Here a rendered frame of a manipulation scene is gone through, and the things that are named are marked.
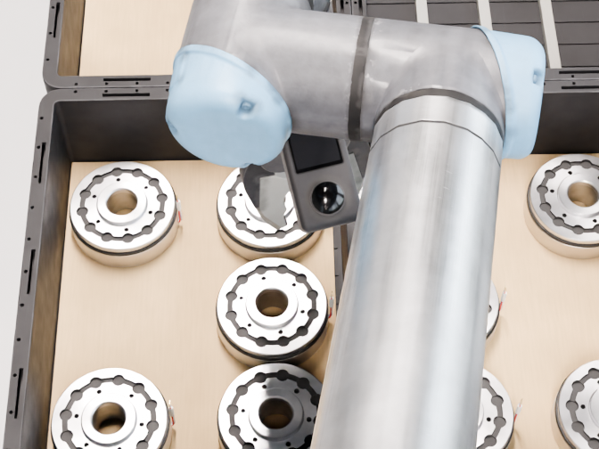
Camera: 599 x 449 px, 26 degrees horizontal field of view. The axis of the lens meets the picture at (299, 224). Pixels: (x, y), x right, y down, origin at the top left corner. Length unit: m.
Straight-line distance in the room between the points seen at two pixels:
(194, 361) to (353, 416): 0.64
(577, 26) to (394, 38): 0.71
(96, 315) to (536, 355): 0.41
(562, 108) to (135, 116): 0.41
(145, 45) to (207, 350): 0.37
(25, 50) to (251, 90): 0.87
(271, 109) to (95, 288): 0.53
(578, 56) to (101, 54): 0.51
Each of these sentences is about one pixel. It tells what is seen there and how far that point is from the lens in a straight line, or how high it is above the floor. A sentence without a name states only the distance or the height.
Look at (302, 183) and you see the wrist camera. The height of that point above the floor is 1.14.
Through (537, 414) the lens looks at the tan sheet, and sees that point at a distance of 1.20.
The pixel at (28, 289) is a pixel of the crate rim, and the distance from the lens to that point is 1.15.
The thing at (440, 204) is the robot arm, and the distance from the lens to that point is 0.66.
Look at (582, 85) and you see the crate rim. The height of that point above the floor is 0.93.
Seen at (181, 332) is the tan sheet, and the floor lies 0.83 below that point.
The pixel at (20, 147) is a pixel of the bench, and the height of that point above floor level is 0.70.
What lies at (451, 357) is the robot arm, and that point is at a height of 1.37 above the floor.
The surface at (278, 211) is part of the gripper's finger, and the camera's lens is 1.05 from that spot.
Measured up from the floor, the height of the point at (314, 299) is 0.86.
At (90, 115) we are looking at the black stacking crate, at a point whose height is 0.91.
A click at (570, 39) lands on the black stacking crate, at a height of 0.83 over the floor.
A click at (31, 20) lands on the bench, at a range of 1.63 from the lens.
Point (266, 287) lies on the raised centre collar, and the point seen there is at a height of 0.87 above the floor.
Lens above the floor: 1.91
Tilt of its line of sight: 58 degrees down
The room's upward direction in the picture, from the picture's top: straight up
